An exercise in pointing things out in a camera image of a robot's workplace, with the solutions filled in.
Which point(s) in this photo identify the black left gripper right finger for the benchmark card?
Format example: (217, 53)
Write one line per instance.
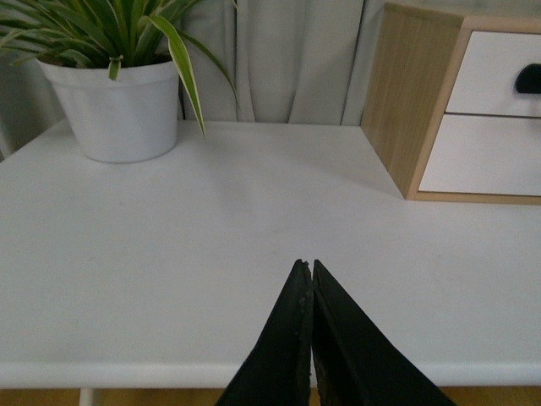
(355, 363)

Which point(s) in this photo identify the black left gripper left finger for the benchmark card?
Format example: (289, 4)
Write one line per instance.
(277, 370)

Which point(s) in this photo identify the white drawer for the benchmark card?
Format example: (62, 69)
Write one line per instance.
(485, 155)
(485, 84)

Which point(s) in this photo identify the white plant pot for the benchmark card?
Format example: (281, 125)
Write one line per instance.
(133, 118)

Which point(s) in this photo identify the grey curtain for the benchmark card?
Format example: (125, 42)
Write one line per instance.
(288, 61)

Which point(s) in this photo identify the green striped spider plant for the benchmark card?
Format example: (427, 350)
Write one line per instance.
(110, 35)

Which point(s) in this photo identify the wooden drawer cabinet frame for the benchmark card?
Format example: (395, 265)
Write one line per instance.
(418, 55)

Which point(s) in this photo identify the black drawer handle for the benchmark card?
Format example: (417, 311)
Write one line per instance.
(528, 81)

